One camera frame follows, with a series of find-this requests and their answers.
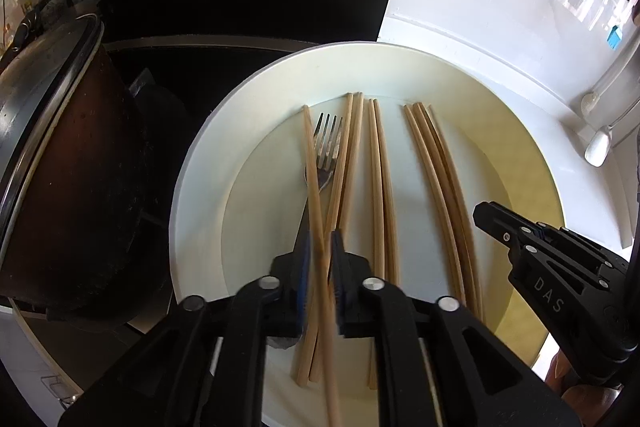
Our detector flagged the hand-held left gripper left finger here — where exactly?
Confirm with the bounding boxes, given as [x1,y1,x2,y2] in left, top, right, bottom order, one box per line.
[57,229,316,427]

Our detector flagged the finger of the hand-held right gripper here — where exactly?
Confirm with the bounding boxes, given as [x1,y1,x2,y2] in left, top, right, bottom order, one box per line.
[472,201,546,259]
[531,222,629,289]

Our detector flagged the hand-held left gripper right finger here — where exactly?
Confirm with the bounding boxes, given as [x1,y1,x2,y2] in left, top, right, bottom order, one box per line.
[329,229,583,427]

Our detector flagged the long wooden chopstick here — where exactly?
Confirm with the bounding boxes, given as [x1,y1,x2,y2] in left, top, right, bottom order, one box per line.
[301,105,343,427]

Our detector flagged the cream round plastic basin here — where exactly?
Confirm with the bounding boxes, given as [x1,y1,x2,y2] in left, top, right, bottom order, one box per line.
[168,39,568,427]

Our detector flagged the bundle of wooden chopsticks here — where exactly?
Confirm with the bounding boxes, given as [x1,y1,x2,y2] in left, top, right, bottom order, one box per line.
[292,92,487,390]

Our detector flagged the metal fork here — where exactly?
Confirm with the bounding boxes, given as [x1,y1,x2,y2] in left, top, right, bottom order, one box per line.
[267,113,345,352]

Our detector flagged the person's right hand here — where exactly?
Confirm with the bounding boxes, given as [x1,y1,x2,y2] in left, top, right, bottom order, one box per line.
[544,339,623,427]

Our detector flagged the metal cooking spatula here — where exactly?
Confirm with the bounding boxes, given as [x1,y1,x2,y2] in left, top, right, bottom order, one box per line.
[584,104,640,168]

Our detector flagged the dark brown cooking pot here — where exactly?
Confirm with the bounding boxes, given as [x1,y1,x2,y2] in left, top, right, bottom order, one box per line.
[0,14,173,323]

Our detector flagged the metal pot lid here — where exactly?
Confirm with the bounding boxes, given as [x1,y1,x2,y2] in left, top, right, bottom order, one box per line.
[0,13,104,258]

